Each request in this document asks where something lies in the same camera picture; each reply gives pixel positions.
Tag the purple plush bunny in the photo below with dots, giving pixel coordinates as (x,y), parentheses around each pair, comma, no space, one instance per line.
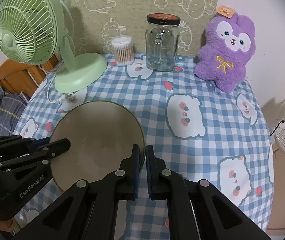
(230,44)

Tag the green desk fan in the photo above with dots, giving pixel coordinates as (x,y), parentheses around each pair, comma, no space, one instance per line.
(32,30)

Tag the glass jar with black lid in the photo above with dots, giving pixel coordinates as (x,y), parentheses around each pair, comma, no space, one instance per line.
(161,37)

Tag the green cartoon board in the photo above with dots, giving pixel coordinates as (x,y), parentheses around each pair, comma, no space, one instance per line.
(96,22)

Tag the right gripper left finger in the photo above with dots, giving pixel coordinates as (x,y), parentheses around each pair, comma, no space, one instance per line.
(87,210)

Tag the wooden bed headboard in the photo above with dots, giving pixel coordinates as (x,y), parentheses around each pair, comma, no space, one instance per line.
(18,77)

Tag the blue checkered tablecloth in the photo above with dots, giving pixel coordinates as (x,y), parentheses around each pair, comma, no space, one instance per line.
(199,131)

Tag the grey plaid pillow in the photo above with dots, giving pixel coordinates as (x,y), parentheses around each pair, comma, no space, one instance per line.
(11,109)

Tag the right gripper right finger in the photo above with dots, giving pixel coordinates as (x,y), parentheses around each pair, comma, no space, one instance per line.
(196,210)

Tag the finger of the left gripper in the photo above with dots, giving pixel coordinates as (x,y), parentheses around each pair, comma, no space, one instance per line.
(49,151)
(39,143)

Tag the ceramic bowl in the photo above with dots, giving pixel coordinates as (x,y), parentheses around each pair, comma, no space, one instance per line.
(101,135)

